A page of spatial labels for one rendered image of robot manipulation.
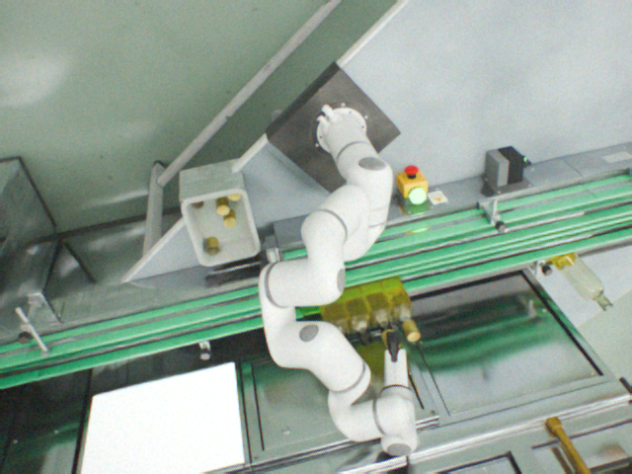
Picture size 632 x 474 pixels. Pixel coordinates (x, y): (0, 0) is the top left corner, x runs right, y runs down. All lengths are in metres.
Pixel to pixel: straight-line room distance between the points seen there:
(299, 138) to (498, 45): 0.57
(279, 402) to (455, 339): 0.53
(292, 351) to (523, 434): 0.68
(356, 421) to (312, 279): 0.36
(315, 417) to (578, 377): 0.68
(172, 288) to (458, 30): 1.03
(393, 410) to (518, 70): 0.96
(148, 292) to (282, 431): 0.55
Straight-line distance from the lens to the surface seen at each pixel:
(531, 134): 1.70
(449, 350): 1.57
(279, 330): 0.99
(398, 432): 1.14
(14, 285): 1.98
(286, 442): 1.39
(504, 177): 1.62
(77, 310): 1.65
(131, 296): 1.61
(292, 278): 0.93
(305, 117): 1.35
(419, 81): 1.47
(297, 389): 1.47
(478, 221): 1.52
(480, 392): 1.49
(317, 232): 0.93
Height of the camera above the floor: 2.03
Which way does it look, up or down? 52 degrees down
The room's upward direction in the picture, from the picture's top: 161 degrees clockwise
